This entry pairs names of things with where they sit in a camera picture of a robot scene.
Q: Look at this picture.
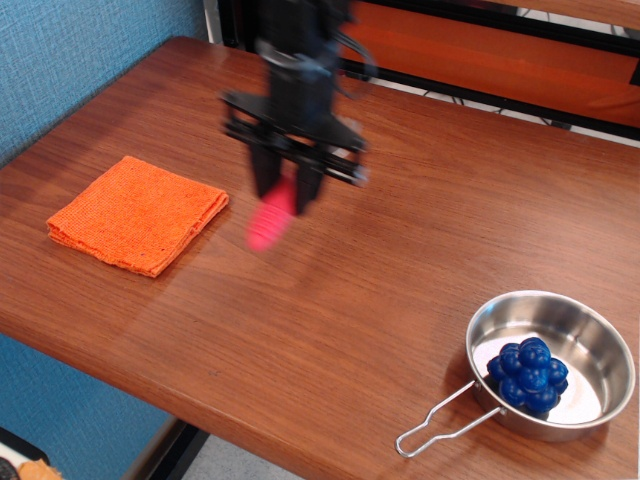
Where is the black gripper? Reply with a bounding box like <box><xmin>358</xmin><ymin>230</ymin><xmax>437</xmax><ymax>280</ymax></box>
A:
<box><xmin>222</xmin><ymin>61</ymin><xmax>368</xmax><ymax>216</ymax></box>

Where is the pink handled metal fork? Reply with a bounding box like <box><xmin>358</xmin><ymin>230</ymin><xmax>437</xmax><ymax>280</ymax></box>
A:
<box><xmin>247</xmin><ymin>175</ymin><xmax>296</xmax><ymax>252</ymax></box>

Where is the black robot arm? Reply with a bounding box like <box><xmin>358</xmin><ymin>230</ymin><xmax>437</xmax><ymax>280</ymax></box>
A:
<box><xmin>223</xmin><ymin>1</ymin><xmax>377</xmax><ymax>215</ymax></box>

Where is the folded orange cloth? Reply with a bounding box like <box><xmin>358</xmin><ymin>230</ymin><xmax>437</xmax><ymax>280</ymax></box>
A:
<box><xmin>47</xmin><ymin>156</ymin><xmax>229</xmax><ymax>278</ymax></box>

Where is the blue toy grape bunch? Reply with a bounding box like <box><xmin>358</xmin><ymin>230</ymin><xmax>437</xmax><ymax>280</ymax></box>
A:
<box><xmin>487</xmin><ymin>337</ymin><xmax>569</xmax><ymax>416</ymax></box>

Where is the orange black object at corner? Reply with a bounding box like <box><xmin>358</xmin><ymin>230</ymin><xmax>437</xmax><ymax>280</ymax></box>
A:
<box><xmin>1</xmin><ymin>428</ymin><xmax>63</xmax><ymax>479</ymax></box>

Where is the black cable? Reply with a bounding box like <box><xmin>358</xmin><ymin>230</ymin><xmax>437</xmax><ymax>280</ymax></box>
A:
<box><xmin>334</xmin><ymin>19</ymin><xmax>379</xmax><ymax>99</ymax></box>

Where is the orange panel with black frame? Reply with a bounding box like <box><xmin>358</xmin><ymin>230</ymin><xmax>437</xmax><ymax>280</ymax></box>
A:
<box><xmin>218</xmin><ymin>1</ymin><xmax>639</xmax><ymax>139</ymax></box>

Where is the steel pan with wire handle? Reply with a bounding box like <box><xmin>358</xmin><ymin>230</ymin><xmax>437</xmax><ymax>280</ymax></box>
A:
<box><xmin>395</xmin><ymin>290</ymin><xmax>636</xmax><ymax>458</ymax></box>

